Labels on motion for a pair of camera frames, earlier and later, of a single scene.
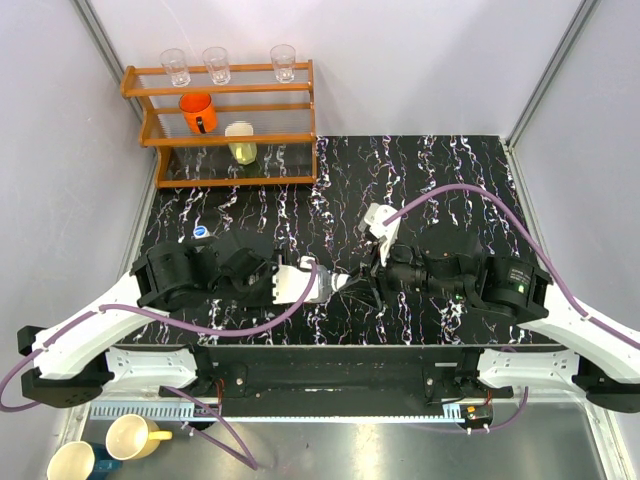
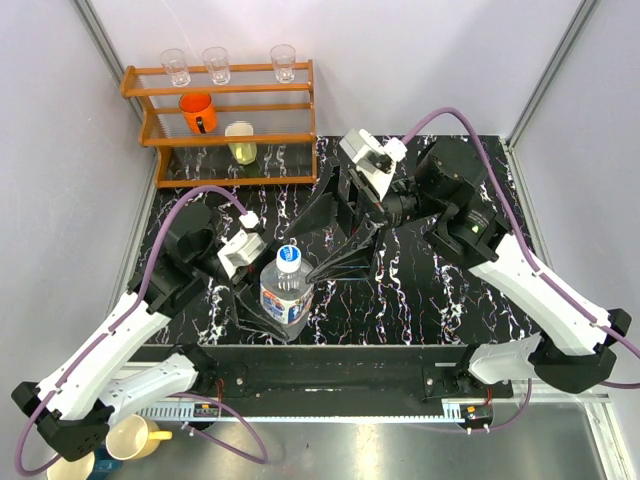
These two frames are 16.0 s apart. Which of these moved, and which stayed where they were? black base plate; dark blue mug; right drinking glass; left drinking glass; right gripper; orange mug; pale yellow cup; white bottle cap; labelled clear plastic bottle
Moved: right gripper; white bottle cap; labelled clear plastic bottle
Stayed: dark blue mug; pale yellow cup; left drinking glass; orange mug; right drinking glass; black base plate
